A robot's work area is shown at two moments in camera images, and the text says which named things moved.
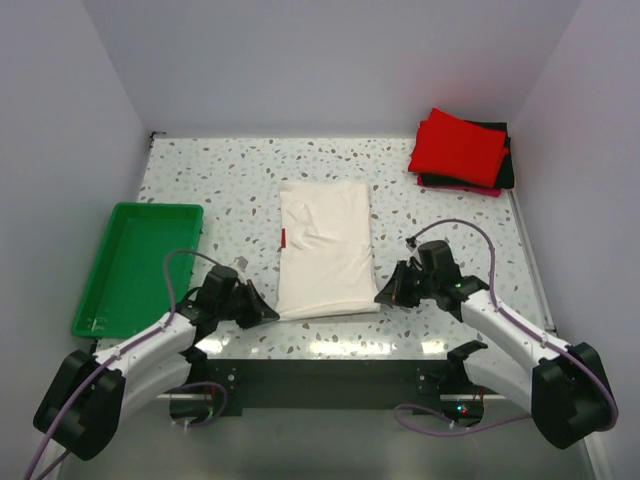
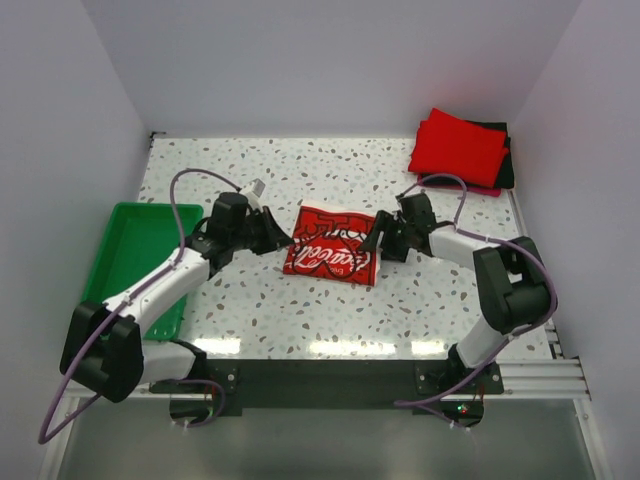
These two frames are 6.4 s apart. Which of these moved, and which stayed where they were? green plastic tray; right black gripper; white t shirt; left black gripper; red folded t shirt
Moved: right black gripper; left black gripper; white t shirt
Stayed: red folded t shirt; green plastic tray
